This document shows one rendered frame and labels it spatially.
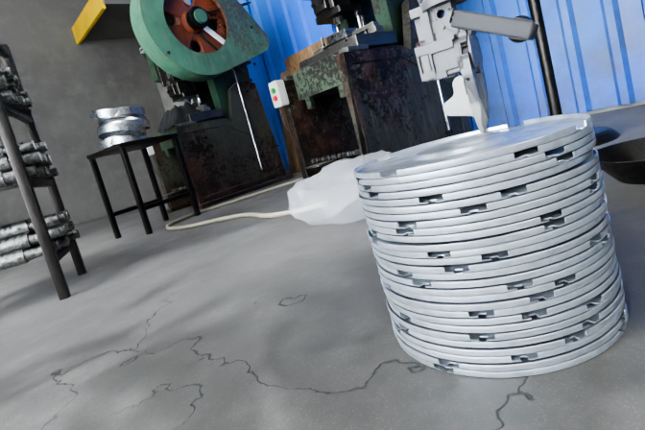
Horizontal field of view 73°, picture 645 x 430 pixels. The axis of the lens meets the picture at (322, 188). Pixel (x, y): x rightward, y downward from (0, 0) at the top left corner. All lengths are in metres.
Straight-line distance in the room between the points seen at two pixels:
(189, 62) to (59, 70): 3.69
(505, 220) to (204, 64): 3.05
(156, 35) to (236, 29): 0.67
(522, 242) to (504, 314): 0.08
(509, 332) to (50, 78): 6.55
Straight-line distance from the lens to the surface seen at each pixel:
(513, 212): 0.47
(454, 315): 0.51
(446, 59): 0.70
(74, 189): 6.56
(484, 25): 0.70
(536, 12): 1.99
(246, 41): 3.67
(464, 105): 0.71
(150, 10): 3.34
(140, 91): 7.04
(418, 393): 0.54
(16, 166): 1.67
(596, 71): 2.97
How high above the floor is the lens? 0.30
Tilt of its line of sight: 7 degrees down
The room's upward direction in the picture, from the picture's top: 15 degrees counter-clockwise
